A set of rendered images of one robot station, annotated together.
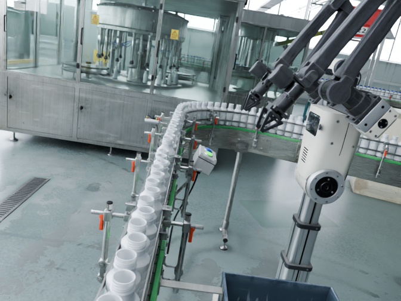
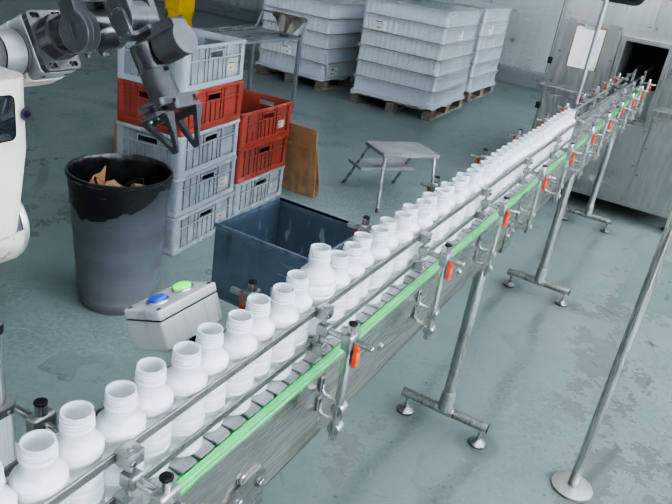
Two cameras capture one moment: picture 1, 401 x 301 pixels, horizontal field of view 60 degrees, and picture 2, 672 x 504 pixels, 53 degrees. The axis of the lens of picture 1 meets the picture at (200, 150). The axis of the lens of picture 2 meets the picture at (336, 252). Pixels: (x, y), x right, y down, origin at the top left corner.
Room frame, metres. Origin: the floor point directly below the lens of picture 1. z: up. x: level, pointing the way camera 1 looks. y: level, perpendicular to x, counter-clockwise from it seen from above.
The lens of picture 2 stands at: (2.15, 0.66, 1.68)
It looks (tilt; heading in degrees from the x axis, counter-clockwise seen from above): 24 degrees down; 209
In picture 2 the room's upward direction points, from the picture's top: 9 degrees clockwise
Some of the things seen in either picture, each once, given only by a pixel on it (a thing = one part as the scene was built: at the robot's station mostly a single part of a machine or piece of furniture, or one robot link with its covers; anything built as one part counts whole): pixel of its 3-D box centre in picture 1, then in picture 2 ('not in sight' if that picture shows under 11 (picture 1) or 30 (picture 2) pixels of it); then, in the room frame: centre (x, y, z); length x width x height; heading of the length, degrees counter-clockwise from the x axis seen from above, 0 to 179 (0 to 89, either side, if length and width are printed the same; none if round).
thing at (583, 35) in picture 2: not in sight; (586, 47); (-3.39, -0.51, 1.22); 0.23 x 0.03 x 0.32; 93
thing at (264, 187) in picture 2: not in sight; (235, 181); (-1.28, -2.05, 0.11); 0.61 x 0.41 x 0.22; 6
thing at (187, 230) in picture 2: not in sight; (176, 212); (-0.59, -1.91, 0.11); 0.61 x 0.41 x 0.22; 9
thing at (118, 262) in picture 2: not in sight; (119, 235); (0.17, -1.53, 0.32); 0.45 x 0.45 x 0.64
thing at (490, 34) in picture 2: not in sight; (455, 46); (-6.99, -2.98, 0.59); 1.25 x 1.03 x 1.17; 4
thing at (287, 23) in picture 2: not in sight; (287, 29); (-3.23, -3.14, 0.85); 0.36 x 0.12 x 0.27; 93
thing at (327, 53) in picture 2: not in sight; (319, 38); (-5.43, -4.20, 0.50); 1.23 x 1.05 x 1.00; 1
